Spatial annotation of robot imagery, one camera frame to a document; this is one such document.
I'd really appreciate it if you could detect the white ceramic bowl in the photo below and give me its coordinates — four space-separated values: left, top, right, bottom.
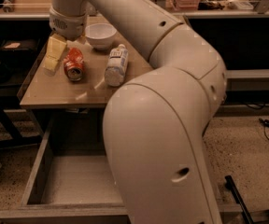
85 23 117 50

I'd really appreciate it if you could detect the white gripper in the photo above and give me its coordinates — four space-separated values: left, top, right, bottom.
43 7 87 73

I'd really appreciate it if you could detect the red coke can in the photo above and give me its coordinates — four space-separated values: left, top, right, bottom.
64 48 85 81

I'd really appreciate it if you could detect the white plastic bottle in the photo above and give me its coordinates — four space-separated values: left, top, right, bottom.
104 44 129 87

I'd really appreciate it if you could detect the open grey top drawer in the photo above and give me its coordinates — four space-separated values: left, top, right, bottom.
0 112 243 224

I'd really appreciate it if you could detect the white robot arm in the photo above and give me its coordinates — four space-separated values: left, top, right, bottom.
50 0 226 224

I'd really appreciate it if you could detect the black metal bar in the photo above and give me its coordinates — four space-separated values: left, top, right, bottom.
225 175 254 224

